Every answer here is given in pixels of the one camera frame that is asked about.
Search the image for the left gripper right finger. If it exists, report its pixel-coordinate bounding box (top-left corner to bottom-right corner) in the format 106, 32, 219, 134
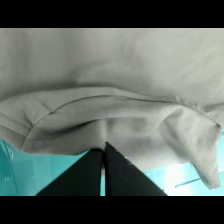
104, 141, 168, 197

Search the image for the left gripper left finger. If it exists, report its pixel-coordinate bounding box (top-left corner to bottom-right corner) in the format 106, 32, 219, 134
35, 148, 104, 197

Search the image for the brown T-shirt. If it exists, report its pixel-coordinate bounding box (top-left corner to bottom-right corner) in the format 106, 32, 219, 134
0, 28, 224, 191

